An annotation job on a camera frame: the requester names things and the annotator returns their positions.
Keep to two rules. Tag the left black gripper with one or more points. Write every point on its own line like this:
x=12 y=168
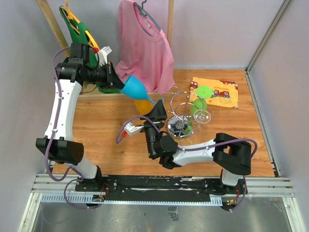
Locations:
x=112 y=79

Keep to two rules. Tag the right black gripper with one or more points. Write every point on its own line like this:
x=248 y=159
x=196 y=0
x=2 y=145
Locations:
x=158 y=112

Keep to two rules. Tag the orange plastic wine glass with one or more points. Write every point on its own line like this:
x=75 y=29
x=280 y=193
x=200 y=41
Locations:
x=143 y=106

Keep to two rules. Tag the blue plastic wine glass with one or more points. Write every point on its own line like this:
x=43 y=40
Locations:
x=135 y=89

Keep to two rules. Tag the green plastic wine glass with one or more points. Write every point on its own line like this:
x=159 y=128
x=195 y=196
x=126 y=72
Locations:
x=200 y=99

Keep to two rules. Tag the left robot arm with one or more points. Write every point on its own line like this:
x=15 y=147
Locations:
x=57 y=144

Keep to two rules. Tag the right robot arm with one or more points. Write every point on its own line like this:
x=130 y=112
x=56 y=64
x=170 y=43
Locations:
x=232 y=154

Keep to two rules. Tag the chrome wine glass rack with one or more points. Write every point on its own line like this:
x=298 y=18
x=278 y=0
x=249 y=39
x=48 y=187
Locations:
x=181 y=124

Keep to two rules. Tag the wooden clothes rack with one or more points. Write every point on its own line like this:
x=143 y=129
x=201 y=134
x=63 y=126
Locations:
x=57 y=32

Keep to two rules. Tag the clear wine glass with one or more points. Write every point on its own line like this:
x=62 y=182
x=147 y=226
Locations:
x=202 y=116

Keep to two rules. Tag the pink t-shirt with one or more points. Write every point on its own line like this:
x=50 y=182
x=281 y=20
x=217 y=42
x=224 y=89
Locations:
x=144 y=52

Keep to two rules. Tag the yellow clothes hanger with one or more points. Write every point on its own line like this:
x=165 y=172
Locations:
x=79 y=32

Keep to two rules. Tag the green vest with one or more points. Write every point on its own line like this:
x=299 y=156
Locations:
x=101 y=88

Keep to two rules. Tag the yellow printed folded cloth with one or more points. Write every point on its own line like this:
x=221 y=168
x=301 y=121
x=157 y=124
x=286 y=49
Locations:
x=220 y=93

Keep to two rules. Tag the grey clothes hanger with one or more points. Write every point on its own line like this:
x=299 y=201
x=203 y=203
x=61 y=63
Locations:
x=147 y=17

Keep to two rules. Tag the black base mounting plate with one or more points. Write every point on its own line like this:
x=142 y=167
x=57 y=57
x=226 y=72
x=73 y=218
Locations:
x=161 y=189

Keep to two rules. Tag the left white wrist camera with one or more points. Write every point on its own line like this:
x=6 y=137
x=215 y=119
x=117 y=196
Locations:
x=103 y=55

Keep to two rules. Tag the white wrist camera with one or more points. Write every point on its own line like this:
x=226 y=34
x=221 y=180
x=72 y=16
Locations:
x=131 y=129
x=103 y=55

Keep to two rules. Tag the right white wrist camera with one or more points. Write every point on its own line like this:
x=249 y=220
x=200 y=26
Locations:
x=131 y=129

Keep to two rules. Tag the aluminium frame rail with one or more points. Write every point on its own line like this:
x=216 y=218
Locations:
x=47 y=190

